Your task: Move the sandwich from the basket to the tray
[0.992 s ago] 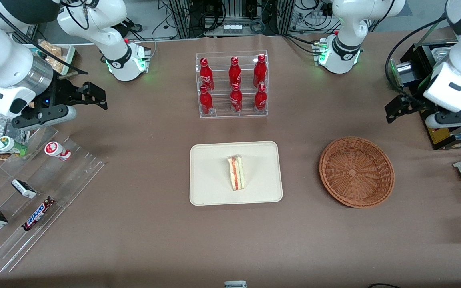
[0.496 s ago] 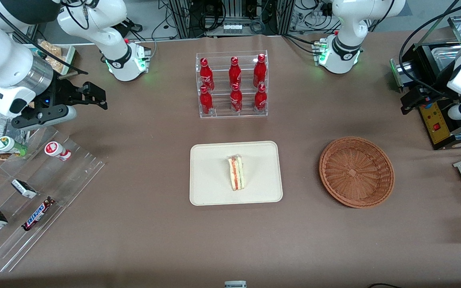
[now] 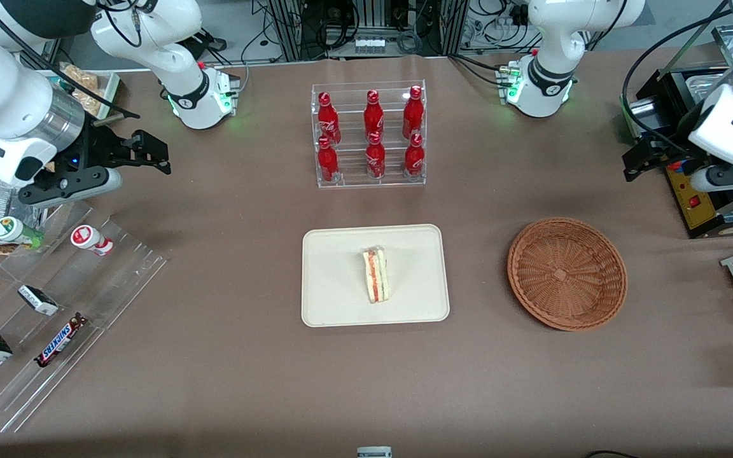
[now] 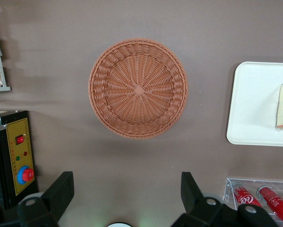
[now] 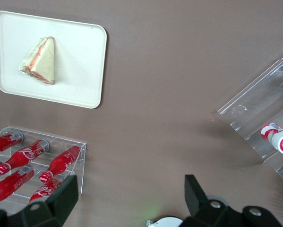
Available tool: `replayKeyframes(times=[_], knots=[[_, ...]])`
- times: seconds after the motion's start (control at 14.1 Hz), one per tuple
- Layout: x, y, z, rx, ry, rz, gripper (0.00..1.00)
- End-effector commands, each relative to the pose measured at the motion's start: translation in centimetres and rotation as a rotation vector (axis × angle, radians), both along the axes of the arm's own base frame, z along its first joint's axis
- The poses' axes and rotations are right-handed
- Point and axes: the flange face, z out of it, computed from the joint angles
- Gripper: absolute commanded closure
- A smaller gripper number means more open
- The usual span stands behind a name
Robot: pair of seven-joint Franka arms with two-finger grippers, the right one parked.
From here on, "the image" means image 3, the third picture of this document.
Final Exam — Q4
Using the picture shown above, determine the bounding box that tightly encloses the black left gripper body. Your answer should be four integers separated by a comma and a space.
646, 135, 693, 176

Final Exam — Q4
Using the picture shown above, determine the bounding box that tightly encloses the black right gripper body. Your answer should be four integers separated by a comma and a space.
74, 125, 137, 170

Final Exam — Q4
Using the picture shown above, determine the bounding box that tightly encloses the triangle sandwich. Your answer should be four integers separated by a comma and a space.
361, 247, 391, 305

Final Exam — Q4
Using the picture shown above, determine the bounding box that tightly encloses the metal tray with bread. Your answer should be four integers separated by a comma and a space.
36, 62, 122, 121

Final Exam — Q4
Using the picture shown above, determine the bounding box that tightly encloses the brown wicker basket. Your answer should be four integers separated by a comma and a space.
507, 217, 628, 332

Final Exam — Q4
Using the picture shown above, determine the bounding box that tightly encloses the cream plastic tray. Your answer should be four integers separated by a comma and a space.
301, 223, 450, 328

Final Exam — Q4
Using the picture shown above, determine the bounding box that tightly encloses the black food warmer cabinet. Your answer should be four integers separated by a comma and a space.
620, 25, 733, 240

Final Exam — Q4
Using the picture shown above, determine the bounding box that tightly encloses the clear plastic food container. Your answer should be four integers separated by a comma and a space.
690, 71, 733, 109

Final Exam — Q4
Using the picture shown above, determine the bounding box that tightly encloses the red white yogurt bottle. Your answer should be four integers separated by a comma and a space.
71, 225, 115, 257

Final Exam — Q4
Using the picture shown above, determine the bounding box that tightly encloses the green white yogurt bottle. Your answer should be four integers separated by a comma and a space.
0, 216, 44, 249

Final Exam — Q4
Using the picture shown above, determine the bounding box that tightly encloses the clear acrylic stepped shelf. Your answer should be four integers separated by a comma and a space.
0, 200, 170, 434

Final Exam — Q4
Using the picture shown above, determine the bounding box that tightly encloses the red cola bottle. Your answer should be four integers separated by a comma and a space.
403, 85, 425, 139
317, 92, 342, 146
364, 90, 385, 137
404, 133, 425, 179
317, 136, 340, 184
366, 132, 386, 180

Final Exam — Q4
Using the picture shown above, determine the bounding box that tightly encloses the Snickers chocolate bar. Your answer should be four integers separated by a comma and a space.
34, 313, 88, 368

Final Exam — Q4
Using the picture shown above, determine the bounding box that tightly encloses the clear acrylic bottle rack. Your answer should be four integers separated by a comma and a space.
311, 80, 428, 188

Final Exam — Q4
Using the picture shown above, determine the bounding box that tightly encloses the aluminium equipment rack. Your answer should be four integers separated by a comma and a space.
265, 0, 469, 61

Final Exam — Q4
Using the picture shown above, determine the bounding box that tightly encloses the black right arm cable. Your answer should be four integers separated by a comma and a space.
0, 0, 141, 120

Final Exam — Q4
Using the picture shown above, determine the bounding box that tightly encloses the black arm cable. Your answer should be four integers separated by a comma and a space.
621, 10, 733, 153
0, 0, 141, 120

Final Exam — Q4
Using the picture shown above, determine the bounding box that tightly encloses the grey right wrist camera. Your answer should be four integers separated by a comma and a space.
19, 166, 123, 208

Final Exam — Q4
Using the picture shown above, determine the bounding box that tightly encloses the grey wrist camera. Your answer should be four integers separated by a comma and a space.
19, 166, 123, 208
689, 163, 733, 193

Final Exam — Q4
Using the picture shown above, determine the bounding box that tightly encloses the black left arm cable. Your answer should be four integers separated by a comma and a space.
621, 10, 733, 153

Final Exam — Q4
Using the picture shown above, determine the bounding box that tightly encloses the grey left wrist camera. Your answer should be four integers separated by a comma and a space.
689, 163, 733, 193

